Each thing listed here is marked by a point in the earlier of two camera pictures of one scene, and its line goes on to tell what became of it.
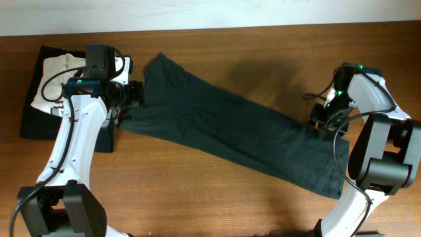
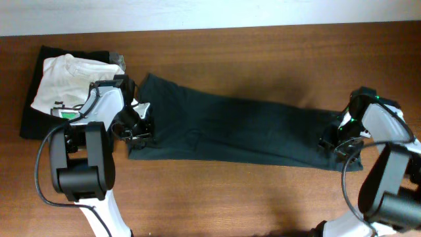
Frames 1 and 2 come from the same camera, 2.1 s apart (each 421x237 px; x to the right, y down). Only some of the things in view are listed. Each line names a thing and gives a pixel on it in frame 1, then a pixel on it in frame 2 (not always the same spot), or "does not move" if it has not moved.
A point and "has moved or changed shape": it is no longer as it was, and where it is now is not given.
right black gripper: [318, 118] -> [333, 145]
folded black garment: [37, 124] does not move
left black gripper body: [136, 93] -> [139, 132]
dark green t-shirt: [239, 129] has moved or changed shape
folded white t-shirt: [53, 91] does not move
